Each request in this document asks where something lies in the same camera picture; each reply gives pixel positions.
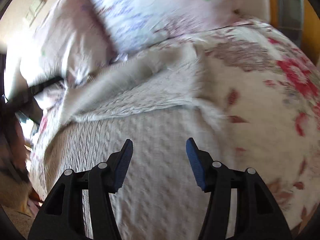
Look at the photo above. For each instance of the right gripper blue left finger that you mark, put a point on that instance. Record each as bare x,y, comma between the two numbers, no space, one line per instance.
61,215

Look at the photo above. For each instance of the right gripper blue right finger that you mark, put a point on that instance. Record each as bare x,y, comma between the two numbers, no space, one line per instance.
258,215

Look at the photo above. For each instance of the beige cable-knit sweater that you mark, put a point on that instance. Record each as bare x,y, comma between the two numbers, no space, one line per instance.
158,99

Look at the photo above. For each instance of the pink tree-print pillow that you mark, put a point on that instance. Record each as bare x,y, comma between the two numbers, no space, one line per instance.
71,43

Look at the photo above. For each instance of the floral bed quilt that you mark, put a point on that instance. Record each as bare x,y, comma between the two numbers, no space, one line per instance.
269,92

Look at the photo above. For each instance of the white blue-patterned pillow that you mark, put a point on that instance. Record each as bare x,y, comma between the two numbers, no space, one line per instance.
136,24

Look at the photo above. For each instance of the wooden headboard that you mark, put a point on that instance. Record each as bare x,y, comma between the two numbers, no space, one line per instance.
297,20

